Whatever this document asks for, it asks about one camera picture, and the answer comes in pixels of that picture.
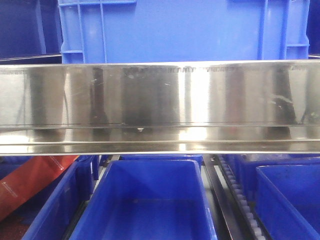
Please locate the blue bin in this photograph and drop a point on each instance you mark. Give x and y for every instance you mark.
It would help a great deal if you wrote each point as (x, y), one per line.
(288, 201)
(49, 213)
(148, 200)

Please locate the large blue upper crate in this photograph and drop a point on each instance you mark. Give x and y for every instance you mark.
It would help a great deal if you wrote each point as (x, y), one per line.
(139, 31)

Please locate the blue centre lower bin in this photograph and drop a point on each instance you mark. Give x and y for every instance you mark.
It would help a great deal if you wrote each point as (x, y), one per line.
(148, 200)

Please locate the white roller track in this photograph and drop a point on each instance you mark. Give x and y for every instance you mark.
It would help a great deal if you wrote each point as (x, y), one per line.
(240, 199)

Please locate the blue left lower bin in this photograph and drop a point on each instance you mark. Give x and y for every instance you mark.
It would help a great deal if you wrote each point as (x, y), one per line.
(49, 213)

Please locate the red packet in bin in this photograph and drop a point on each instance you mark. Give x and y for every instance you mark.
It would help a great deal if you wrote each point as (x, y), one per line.
(29, 179)

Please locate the blue right lower bin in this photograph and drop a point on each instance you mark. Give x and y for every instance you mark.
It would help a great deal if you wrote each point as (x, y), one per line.
(288, 201)

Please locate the stainless steel shelf rail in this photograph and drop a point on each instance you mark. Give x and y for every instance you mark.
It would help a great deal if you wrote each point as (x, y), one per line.
(219, 107)

